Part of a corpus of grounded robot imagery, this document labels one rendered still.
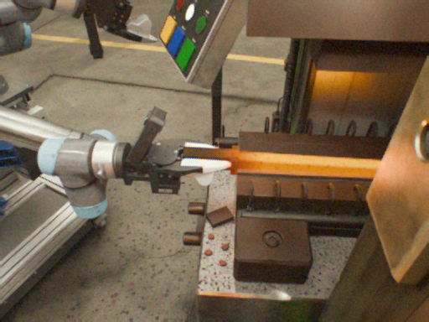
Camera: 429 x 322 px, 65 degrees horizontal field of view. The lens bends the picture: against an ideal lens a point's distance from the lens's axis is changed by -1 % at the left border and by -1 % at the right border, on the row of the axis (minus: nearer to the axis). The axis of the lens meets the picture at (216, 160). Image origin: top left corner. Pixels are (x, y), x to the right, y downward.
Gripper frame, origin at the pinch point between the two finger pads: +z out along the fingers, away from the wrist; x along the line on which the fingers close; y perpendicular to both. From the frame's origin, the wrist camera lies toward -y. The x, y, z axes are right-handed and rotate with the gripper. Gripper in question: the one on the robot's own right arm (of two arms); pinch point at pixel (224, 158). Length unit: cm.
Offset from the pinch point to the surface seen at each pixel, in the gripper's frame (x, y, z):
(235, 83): -210, 101, 1
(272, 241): 15.6, 3.5, 8.7
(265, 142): -7.6, 1.8, 8.1
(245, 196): 7.5, 2.1, 4.2
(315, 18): 7.6, -28.6, 10.0
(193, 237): 9.3, 12.8, -5.2
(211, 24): -41.5, -9.5, -5.7
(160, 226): -58, 101, -34
